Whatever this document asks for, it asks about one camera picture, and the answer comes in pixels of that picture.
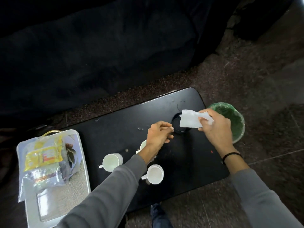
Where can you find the person's right hand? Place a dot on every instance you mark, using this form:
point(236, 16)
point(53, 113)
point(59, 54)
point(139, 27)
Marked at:
point(218, 132)

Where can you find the person's left hand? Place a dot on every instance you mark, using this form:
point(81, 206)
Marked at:
point(156, 136)

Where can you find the person's left fingers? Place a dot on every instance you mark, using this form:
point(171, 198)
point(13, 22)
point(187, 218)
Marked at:
point(166, 132)

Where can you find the person's right thumb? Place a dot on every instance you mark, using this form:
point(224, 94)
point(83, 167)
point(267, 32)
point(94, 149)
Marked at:
point(203, 124)

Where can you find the white paper tissue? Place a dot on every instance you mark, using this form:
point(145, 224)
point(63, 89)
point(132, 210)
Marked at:
point(190, 118)

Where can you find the person's right forearm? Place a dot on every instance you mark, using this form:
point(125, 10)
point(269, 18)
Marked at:
point(256, 194)

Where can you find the person's left forearm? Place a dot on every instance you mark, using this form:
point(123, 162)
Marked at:
point(111, 187)

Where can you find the black round cup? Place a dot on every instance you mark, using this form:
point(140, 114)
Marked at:
point(177, 127)

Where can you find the white ceramic cup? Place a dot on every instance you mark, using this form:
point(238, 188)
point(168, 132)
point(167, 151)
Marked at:
point(143, 146)
point(154, 174)
point(111, 162)

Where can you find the green lined waste bin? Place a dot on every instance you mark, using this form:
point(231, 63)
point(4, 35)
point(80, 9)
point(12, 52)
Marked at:
point(235, 121)

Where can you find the black wristband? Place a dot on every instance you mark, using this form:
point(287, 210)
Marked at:
point(231, 154)

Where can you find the person's leg in jeans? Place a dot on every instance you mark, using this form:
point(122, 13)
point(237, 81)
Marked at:
point(159, 217)

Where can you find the dark sofa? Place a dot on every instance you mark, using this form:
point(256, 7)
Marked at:
point(95, 56)

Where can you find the beige woven mat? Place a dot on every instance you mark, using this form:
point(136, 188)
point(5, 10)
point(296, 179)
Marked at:
point(76, 187)

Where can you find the black bag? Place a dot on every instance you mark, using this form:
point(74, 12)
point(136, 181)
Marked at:
point(258, 18)

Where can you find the yellow packet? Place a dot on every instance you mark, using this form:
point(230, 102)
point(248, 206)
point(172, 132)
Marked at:
point(44, 155)

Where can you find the silver packet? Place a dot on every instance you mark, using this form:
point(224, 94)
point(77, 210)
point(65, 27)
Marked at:
point(47, 176)

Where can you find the clear plastic bag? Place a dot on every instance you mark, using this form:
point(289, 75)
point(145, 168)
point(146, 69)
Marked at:
point(42, 178)

